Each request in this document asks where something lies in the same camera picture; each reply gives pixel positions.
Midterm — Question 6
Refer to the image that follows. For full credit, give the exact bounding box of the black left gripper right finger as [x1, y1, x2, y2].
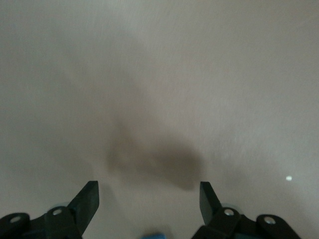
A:
[193, 181, 302, 239]

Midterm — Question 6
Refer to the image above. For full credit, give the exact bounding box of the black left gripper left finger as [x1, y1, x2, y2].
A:
[0, 181, 100, 239]

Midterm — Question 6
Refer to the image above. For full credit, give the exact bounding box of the blue letter E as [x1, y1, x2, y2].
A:
[141, 232, 167, 239]

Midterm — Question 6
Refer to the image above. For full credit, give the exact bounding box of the brown table mat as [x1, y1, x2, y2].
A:
[0, 0, 319, 239]

